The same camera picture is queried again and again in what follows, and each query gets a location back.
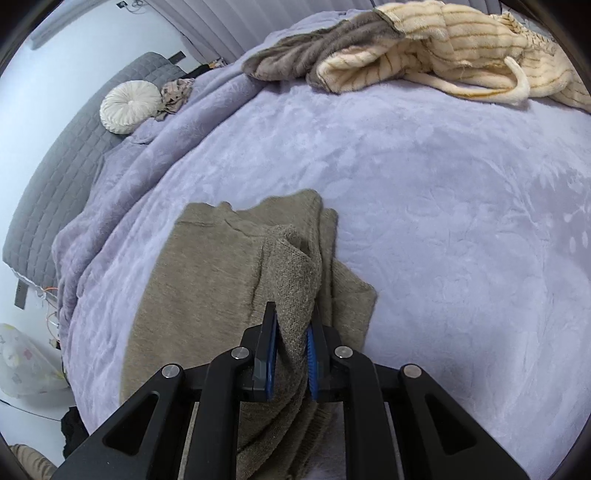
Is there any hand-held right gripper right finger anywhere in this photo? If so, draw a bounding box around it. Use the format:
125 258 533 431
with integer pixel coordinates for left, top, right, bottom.
307 305 532 480

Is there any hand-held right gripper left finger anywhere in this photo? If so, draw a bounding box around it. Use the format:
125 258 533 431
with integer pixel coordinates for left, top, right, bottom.
48 302 278 480

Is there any olive knit sweater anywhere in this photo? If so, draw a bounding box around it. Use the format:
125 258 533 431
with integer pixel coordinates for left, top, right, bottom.
119 189 378 480

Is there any lavender fleece blanket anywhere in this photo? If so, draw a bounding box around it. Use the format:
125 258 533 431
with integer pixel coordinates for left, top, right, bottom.
51 9 591 480

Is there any dark cloth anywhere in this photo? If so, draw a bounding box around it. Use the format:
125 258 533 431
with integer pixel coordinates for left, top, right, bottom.
61 406 90 459

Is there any white translucent plastic bag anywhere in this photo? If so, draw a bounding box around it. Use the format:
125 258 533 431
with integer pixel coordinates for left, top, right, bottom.
0 323 72 398

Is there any crumpled tan cloth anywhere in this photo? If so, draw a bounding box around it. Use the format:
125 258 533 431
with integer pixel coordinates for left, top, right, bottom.
156 78 195 123

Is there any round cream pleated cushion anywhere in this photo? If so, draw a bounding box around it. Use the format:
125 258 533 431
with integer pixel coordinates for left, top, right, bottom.
100 80 163 135

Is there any grey quilted headboard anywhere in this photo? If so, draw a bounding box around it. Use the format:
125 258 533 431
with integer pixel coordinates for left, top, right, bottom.
2 52 185 289

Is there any grey plush garment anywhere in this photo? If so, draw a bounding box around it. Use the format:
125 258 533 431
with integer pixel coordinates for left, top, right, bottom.
242 11 404 90

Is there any white pleated curtain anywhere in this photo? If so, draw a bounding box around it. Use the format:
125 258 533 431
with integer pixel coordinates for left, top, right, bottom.
143 0 504 65

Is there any cream striped plush garment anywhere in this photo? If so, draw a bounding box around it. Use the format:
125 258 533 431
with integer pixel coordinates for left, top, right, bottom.
316 0 591 112

